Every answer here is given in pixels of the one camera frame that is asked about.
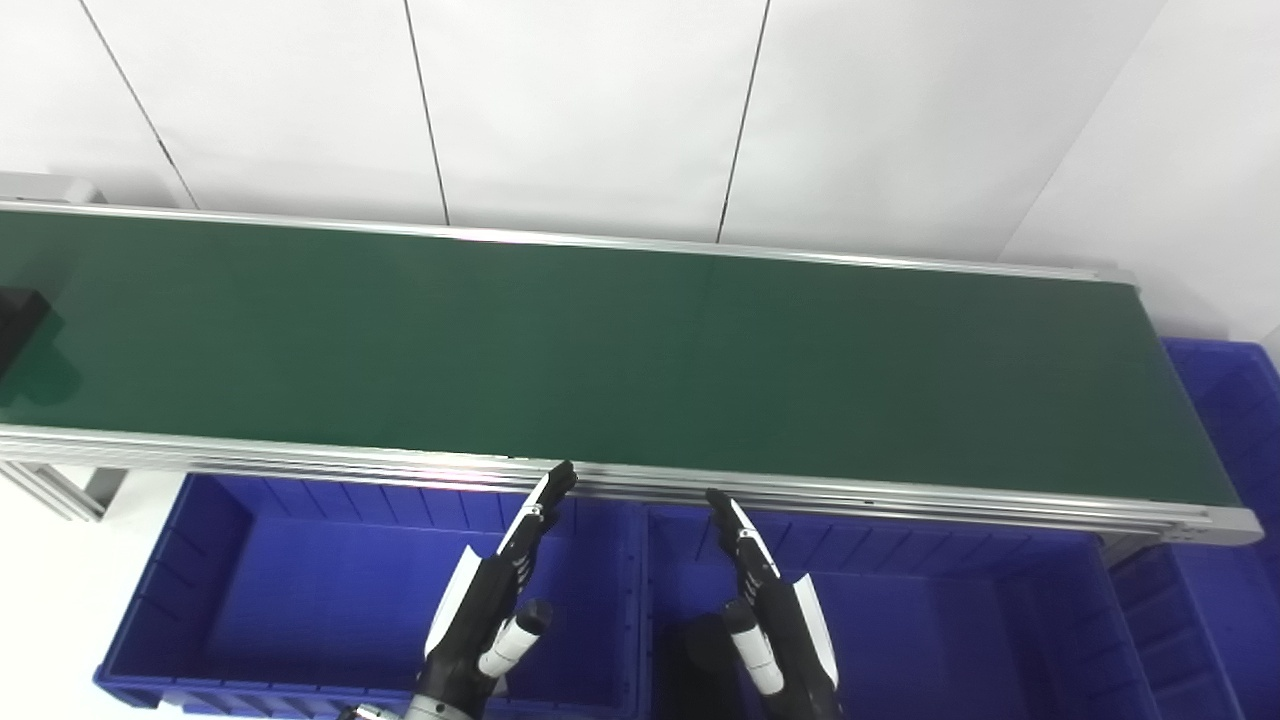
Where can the black cylinder block part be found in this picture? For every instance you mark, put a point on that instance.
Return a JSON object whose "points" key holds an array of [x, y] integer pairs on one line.
{"points": [[15, 320], [705, 650]]}

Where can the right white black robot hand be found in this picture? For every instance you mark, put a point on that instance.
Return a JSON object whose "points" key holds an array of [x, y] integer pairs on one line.
{"points": [[790, 630]]}

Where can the green conveyor belt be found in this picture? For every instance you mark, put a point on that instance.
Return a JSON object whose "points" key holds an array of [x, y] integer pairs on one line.
{"points": [[600, 350], [300, 455]]}

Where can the aluminium conveyor support leg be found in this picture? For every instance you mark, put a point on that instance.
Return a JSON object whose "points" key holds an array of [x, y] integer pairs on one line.
{"points": [[100, 488], [1125, 548]]}

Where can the blue plastic bin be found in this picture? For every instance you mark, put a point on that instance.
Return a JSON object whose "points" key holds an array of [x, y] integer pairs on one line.
{"points": [[1230, 600], [950, 620], [300, 600]]}

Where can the white paper label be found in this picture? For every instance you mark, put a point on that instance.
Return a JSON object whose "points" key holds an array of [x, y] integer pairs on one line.
{"points": [[498, 686]]}

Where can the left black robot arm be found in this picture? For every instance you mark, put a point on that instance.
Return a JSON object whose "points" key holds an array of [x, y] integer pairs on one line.
{"points": [[430, 711]]}

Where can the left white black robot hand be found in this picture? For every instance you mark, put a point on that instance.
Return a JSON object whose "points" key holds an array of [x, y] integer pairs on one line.
{"points": [[470, 620]]}

